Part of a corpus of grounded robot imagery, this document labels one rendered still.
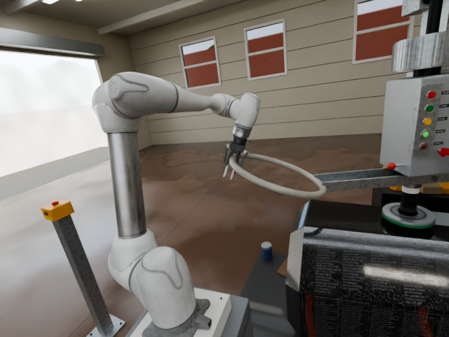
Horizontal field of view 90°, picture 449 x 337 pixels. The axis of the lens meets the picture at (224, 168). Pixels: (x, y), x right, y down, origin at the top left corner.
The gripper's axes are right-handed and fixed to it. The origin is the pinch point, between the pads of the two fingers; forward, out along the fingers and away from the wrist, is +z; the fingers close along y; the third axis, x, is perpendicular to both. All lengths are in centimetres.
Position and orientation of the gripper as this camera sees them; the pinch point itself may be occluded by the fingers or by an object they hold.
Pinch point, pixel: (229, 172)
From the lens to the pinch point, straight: 121.6
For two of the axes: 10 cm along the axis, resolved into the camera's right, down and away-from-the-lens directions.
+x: 2.9, -2.4, 9.3
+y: 9.2, 3.4, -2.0
